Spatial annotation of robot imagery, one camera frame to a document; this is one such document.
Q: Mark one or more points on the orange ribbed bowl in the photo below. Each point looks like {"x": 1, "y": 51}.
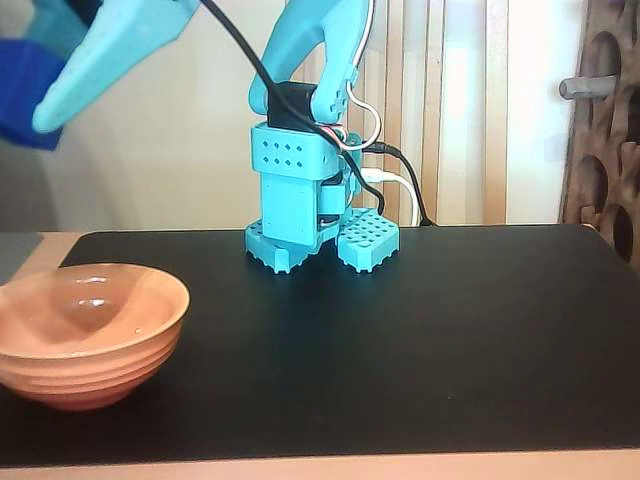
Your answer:
{"x": 90, "y": 360}

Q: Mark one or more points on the cyan gripper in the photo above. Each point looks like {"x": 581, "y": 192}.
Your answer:
{"x": 82, "y": 65}

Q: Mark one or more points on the blue cube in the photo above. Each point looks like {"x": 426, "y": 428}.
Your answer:
{"x": 20, "y": 90}

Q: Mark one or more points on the grey bottle neck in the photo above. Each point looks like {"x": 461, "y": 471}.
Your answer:
{"x": 587, "y": 86}

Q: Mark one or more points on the black table mat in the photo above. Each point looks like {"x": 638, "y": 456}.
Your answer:
{"x": 350, "y": 380}

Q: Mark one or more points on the cyan perforated robot base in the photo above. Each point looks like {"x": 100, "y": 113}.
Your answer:
{"x": 370, "y": 240}

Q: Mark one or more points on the brown wooden wine rack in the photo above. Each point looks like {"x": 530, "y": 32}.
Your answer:
{"x": 630, "y": 125}

